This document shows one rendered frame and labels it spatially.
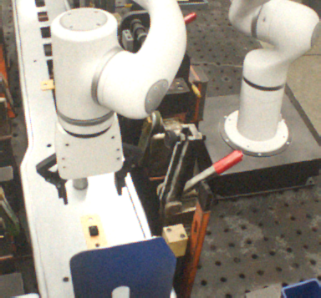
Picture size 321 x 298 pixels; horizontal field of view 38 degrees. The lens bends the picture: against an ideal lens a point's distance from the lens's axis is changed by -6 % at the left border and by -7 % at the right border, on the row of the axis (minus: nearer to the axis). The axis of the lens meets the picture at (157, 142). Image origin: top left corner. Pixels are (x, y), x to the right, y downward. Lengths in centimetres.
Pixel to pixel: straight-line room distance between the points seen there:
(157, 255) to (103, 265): 6
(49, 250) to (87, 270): 39
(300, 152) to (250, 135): 15
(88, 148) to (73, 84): 13
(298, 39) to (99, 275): 81
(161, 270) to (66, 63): 27
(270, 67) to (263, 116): 16
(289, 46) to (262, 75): 13
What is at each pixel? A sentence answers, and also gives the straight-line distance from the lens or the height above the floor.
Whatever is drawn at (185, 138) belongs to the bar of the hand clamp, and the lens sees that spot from 78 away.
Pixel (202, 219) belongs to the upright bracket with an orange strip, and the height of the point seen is 114.
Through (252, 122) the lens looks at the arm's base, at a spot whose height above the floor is 89.
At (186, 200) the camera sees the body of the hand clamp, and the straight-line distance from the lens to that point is 90.
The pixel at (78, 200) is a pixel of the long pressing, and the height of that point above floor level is 100.
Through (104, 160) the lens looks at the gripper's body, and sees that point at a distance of 74.
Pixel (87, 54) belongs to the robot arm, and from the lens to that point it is 60.
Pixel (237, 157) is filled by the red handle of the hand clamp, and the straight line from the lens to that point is 86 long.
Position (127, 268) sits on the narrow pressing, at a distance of 52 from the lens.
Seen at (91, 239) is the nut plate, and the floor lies 100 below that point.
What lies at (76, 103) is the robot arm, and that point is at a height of 133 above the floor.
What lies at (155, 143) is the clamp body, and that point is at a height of 105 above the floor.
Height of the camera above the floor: 173
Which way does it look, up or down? 43 degrees down
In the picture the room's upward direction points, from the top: 4 degrees clockwise
